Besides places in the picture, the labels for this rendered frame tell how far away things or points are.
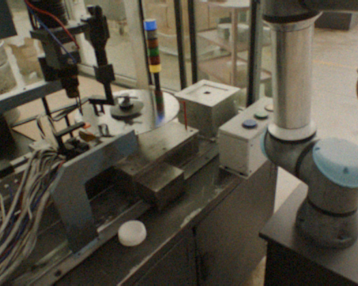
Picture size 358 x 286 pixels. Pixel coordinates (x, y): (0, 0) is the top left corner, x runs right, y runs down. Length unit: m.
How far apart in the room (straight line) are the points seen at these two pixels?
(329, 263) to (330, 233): 0.07
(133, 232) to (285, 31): 0.59
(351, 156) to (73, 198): 0.63
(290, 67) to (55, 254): 0.70
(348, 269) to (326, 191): 0.18
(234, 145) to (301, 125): 0.26
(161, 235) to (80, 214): 0.21
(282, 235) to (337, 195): 0.18
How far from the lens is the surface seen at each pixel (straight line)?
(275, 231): 0.90
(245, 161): 1.00
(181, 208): 0.95
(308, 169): 0.81
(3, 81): 1.54
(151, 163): 0.97
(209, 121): 1.17
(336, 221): 0.85
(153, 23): 1.24
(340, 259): 0.87
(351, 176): 0.77
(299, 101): 0.77
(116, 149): 0.82
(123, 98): 1.02
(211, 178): 1.04
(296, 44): 0.71
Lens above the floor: 1.40
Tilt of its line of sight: 32 degrees down
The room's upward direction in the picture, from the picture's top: 5 degrees counter-clockwise
